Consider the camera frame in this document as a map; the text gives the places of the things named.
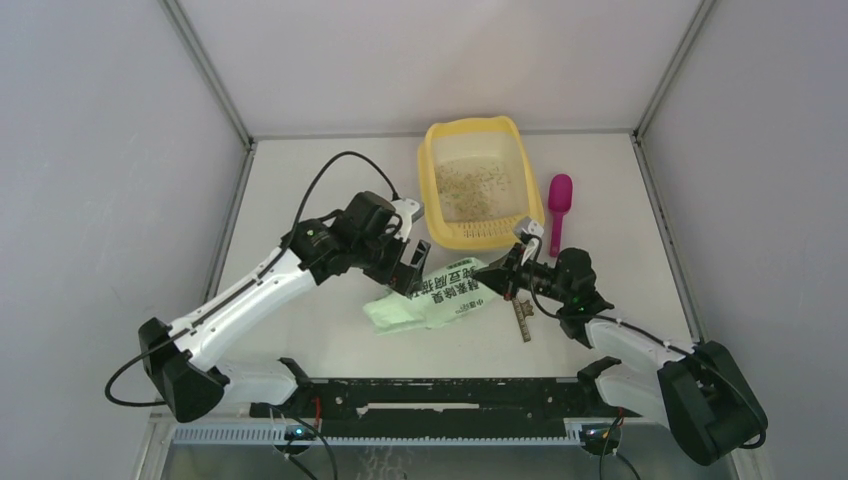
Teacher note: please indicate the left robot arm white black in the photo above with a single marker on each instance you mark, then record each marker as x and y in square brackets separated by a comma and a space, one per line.
[184, 358]

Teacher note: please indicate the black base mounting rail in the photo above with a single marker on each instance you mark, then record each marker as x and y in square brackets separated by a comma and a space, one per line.
[442, 409]

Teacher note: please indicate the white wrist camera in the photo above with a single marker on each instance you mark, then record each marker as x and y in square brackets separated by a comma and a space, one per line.
[409, 211]
[530, 233]

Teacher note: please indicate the scattered clean litter grains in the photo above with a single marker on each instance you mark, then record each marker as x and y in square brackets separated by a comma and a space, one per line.
[473, 190]

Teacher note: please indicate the yellow plastic litter box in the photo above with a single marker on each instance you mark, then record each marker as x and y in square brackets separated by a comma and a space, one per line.
[496, 139]

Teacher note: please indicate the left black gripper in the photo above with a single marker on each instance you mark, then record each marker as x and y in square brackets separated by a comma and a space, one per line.
[403, 279]

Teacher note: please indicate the green cat litter bag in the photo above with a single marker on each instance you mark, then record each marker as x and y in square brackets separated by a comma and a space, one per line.
[446, 295]

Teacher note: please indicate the pink plastic litter scoop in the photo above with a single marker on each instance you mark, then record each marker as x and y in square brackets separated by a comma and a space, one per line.
[559, 204]

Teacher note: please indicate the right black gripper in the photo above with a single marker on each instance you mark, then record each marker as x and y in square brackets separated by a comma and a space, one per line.
[506, 273]

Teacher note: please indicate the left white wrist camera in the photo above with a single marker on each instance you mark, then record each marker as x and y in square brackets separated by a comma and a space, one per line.
[409, 211]

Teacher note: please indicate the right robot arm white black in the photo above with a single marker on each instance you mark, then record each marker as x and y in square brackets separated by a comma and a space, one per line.
[697, 391]

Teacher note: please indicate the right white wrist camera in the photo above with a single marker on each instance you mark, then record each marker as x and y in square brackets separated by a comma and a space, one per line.
[530, 233]

